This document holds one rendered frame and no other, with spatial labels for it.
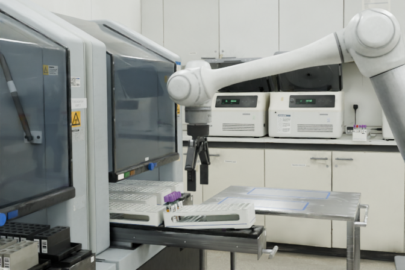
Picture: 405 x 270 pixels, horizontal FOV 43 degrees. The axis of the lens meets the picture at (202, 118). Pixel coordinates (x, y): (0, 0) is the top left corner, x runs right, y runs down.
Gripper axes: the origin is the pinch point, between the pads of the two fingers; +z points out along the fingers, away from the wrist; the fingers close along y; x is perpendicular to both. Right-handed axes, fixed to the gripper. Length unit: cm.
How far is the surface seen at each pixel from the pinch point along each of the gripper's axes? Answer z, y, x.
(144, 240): 19.4, -6.1, 17.3
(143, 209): 9.7, -2.0, 19.3
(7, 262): 11, -61, 29
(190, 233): 15.6, -5.8, 0.6
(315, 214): 13.7, 26.7, -36.5
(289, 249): 92, 235, 3
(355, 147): 10, 234, -46
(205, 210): 7.9, -4.3, -4.1
